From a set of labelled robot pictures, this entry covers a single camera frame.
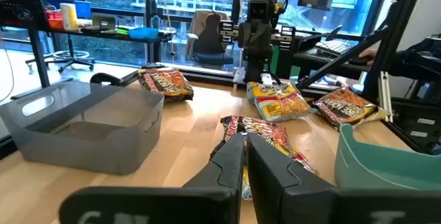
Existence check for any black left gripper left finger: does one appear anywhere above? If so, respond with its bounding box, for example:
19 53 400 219
58 133 245 224

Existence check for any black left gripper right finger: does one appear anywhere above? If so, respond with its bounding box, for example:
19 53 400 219
246 133 441 224

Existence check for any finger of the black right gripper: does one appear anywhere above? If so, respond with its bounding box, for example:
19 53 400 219
255 21 273 59
238 21 256 59

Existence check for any blue-edged Maruchan ramen pack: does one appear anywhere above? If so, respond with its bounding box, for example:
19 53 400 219
246 81 299 98
240 165 253 201
254 91 317 123

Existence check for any black red ramen pack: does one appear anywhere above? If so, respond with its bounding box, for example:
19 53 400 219
312 86 380 128
137 67 194 103
209 115 321 179

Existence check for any yellow Maruchan ramen pack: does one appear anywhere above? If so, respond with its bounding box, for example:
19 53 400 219
358 108 390 125

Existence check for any person's forearm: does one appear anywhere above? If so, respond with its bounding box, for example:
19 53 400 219
392 37 441 79

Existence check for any black office desk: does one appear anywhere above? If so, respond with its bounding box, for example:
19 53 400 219
291 30 380 80

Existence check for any dark office chair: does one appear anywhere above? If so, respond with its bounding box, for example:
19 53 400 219
185 9 236 69

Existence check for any computer keyboard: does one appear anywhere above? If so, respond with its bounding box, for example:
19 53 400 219
314 39 353 56

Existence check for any black computer mouse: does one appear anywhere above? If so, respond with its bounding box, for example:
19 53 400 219
348 57 369 67

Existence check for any person's hand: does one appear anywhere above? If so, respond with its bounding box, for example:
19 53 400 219
358 48 379 63

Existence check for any teal plastic bin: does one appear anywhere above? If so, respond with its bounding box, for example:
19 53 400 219
334 123 441 192

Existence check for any blue plastic tray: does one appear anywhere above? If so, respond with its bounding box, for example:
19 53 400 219
129 26 160 41

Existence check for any white metal strip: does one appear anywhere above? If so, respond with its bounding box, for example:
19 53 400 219
378 71 394 123

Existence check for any smoky dark plastic bin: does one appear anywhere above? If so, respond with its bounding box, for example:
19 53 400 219
0 79 165 176

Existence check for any black equipment box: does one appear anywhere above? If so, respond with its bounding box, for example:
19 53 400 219
389 94 441 156

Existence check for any grey box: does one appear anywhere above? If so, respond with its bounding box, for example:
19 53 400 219
91 13 117 31

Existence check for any blue storage box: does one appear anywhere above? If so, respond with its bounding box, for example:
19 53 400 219
43 0 92 20

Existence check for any black rolling stool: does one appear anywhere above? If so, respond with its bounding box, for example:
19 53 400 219
25 0 96 75

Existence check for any cream cylindrical container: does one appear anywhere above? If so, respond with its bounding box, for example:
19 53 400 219
60 2 79 31

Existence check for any red orange box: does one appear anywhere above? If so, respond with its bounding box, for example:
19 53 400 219
45 11 64 30

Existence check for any black workbench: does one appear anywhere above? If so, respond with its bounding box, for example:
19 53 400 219
27 26 173 89

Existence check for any black pegboard panel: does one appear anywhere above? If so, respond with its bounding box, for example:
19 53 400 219
0 0 48 28

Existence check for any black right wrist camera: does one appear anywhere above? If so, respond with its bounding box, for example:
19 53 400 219
247 0 280 22

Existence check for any black aluminium rig frame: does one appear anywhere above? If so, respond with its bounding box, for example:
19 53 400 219
0 0 428 159

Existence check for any black frame clamp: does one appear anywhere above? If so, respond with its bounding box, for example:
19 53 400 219
90 71 139 88

